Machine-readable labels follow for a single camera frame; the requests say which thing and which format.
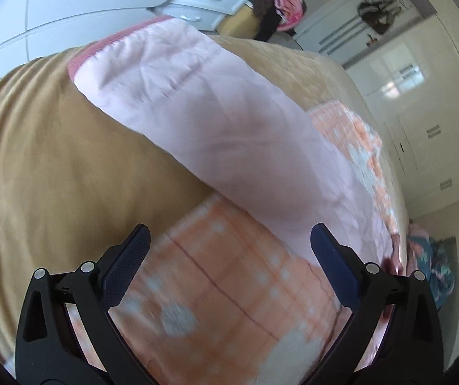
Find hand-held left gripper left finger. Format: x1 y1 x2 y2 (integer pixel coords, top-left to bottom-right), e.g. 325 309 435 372
15 224 152 385

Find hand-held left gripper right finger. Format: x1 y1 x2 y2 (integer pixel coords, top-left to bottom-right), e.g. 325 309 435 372
310 223 444 385

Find pink padded jacket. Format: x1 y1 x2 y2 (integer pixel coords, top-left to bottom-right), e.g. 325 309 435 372
67 15 400 275

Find orange checked blanket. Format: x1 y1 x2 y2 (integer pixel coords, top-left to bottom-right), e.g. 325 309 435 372
5 102 402 385

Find teal floral quilt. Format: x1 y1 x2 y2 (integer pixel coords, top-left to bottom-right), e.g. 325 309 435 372
408 220 457 310

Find bed with tan sheet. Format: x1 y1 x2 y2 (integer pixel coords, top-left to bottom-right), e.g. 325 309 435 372
0 34 412 370

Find glossy white wardrobe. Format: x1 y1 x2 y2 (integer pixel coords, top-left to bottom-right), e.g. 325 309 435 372
342 12 459 211

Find white door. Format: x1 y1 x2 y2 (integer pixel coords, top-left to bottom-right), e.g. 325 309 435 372
294 0 434 65

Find hanging bags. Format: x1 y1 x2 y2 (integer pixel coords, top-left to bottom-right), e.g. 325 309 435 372
357 0 403 36

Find dark chair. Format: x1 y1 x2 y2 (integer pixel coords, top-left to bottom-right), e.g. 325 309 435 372
249 0 296 43

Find white low cabinet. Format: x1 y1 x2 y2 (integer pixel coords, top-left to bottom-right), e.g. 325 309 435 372
0 0 180 97

